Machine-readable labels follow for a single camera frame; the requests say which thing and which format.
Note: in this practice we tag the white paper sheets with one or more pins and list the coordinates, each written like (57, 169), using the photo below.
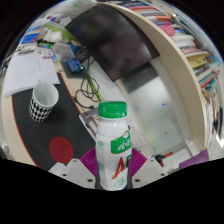
(30, 71)

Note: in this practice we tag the flat round red coaster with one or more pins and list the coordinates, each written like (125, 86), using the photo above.
(61, 150)

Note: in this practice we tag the dark wine bottle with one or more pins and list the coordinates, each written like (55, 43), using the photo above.
(163, 156)

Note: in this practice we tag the white tissue stack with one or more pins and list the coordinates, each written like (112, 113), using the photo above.
(52, 35)

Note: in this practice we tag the beige shelf with books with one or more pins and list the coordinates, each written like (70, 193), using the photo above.
(186, 66)

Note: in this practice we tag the white wall power outlet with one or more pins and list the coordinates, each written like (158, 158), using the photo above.
(135, 133)

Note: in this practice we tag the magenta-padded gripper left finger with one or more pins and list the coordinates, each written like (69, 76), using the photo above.
(75, 170)

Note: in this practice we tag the small blue device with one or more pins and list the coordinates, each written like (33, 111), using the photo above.
(74, 66)

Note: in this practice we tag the grey metal laptop stand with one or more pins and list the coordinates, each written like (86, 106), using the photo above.
(88, 121)

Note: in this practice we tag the white drink bottle green cap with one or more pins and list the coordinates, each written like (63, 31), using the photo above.
(111, 133)

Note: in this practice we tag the black desk mat red edge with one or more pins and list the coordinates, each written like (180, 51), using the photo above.
(66, 126)

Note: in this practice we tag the black white checkered mug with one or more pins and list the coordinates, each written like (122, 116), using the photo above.
(45, 96)

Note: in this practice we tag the black computer monitor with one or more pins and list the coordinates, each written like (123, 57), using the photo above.
(113, 40)

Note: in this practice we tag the clear plastic box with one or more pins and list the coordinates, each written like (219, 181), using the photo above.
(64, 51)

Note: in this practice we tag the blue tissue box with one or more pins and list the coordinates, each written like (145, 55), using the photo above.
(30, 38)

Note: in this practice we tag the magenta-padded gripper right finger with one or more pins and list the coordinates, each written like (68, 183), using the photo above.
(148, 170)

